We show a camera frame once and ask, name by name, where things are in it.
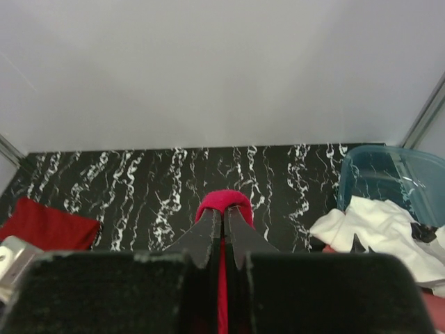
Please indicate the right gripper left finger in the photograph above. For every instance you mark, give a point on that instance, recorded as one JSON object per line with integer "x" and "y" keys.
{"x": 173, "y": 291}

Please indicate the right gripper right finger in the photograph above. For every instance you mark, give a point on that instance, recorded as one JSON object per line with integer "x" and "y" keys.
{"x": 274, "y": 292}

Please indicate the bright pink-red t-shirt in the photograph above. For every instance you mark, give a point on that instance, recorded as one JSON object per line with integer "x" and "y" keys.
{"x": 221, "y": 201}

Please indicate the white black printed t-shirt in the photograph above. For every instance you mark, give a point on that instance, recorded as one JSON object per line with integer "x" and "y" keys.
{"x": 375, "y": 226}

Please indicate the folded dark red t-shirt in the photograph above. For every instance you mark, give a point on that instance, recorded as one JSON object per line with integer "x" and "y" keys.
{"x": 50, "y": 229}

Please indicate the blue transparent plastic bin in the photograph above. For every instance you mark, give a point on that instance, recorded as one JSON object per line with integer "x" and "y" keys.
{"x": 412, "y": 179}

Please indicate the left aluminium frame post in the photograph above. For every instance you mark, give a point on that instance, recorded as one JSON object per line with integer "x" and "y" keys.
{"x": 10, "y": 152}

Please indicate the aluminium frame post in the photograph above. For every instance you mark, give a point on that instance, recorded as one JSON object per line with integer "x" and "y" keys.
{"x": 429, "y": 112}
{"x": 10, "y": 152}

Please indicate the right aluminium frame post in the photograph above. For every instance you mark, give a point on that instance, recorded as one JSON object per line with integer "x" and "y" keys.
{"x": 429, "y": 112}

